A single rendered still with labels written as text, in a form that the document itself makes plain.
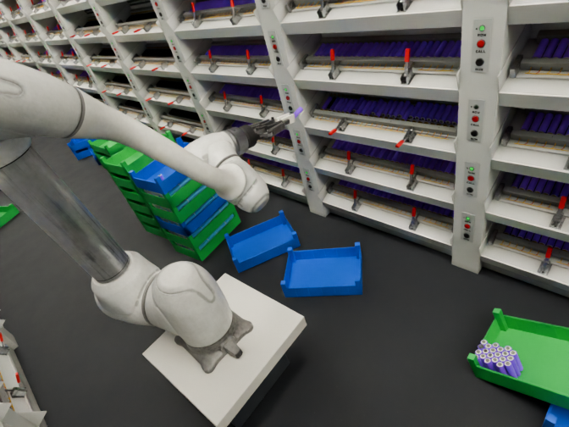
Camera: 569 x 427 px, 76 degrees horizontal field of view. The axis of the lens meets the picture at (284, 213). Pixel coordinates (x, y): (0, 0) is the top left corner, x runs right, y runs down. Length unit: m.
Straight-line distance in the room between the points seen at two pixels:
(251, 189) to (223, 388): 0.53
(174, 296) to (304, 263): 0.75
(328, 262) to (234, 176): 0.70
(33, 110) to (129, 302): 0.55
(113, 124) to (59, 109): 0.13
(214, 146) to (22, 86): 0.53
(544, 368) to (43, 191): 1.29
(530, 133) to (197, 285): 0.96
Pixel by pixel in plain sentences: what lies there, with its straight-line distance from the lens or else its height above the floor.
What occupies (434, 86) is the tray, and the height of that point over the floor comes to 0.68.
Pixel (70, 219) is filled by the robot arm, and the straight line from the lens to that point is 0.95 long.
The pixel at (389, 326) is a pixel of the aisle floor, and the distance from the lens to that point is 1.34.
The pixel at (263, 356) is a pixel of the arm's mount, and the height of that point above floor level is 0.24.
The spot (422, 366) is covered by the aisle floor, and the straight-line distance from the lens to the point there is 1.27.
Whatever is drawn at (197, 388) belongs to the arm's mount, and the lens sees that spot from 1.10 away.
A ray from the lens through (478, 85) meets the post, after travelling 1.09.
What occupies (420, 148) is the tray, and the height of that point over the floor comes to 0.47.
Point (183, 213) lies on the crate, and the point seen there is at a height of 0.27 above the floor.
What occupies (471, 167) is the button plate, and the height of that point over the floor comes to 0.45.
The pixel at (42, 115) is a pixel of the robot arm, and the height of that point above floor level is 0.98.
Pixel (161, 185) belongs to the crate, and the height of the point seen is 0.44.
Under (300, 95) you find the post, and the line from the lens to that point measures 1.48.
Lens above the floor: 1.12
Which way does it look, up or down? 37 degrees down
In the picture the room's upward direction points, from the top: 18 degrees counter-clockwise
